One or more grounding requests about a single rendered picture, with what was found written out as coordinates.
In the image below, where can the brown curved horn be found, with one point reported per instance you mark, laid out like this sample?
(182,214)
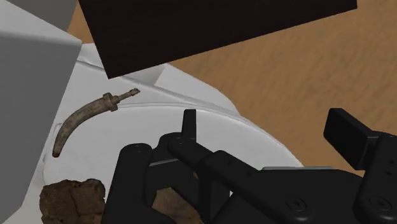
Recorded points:
(81,113)

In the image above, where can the white toilet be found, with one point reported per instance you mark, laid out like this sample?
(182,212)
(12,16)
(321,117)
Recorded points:
(124,136)

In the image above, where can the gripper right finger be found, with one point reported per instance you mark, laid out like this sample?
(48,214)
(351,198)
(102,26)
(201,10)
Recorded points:
(380,173)

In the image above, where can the brown lumpy chunk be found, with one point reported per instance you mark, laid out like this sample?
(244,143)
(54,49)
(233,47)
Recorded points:
(71,201)

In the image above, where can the dark robot stand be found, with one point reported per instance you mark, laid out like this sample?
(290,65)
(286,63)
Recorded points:
(201,28)

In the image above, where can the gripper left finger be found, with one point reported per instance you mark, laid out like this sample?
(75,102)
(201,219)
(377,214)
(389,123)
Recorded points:
(217,164)

